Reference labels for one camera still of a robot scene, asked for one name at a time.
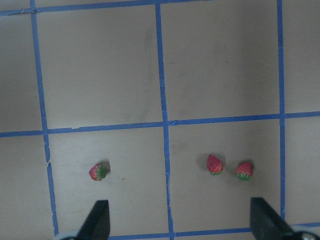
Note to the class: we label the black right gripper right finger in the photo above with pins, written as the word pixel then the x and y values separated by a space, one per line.
pixel 266 224

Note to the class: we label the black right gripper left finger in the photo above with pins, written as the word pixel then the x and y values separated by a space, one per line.
pixel 97 224

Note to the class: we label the red strawberry leafy side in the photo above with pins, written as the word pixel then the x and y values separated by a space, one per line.
pixel 98 172

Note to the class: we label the red strawberry one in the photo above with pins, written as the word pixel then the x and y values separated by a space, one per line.
pixel 244 171

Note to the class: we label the red strawberry pointed top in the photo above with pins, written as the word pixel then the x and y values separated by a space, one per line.
pixel 214 165

